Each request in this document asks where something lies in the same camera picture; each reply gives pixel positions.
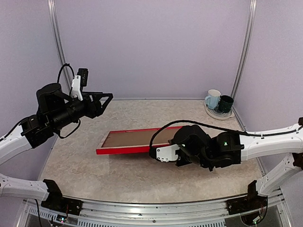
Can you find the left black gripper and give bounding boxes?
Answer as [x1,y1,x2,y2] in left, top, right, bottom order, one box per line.
[50,91,113,131]

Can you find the wooden red picture frame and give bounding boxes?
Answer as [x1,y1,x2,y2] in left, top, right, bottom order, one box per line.
[96,126,184,156]

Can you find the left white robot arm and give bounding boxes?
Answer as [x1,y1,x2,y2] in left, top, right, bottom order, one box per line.
[0,83,113,210]

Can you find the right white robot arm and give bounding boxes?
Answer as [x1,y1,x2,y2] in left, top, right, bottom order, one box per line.
[164,118,303,210]

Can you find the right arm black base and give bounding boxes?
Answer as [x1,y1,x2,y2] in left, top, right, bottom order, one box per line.
[226,180,268,215]

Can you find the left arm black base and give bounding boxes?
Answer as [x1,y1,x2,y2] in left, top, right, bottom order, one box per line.
[41,179,83,216]

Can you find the white coaster plate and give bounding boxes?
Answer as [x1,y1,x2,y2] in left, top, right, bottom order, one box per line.
[205,104,235,121]

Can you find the light blue mug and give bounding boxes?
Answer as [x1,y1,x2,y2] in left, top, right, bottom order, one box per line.
[205,89,221,110]

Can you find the dark green mug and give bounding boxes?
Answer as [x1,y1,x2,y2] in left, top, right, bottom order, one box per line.
[218,95,234,113]

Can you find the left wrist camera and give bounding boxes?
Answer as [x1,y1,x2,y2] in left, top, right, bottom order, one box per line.
[70,68,89,101]

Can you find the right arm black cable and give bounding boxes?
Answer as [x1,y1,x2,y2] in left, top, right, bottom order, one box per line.
[149,120,303,152]

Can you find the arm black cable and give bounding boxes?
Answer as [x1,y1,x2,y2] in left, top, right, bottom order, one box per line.
[149,120,303,152]
[57,63,75,83]

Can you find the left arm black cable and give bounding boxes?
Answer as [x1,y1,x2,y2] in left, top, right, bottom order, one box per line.
[57,63,75,83]

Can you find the aluminium front rail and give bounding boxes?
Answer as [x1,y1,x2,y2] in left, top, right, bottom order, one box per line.
[16,186,292,227]

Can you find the left aluminium corner post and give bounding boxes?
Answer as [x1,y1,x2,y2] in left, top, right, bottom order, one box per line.
[47,0,74,95]

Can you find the aluminium corner post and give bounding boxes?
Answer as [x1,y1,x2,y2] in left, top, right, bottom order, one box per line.
[47,0,74,95]
[231,0,257,99]

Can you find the right aluminium corner post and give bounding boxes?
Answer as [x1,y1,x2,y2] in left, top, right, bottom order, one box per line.
[231,0,257,99]

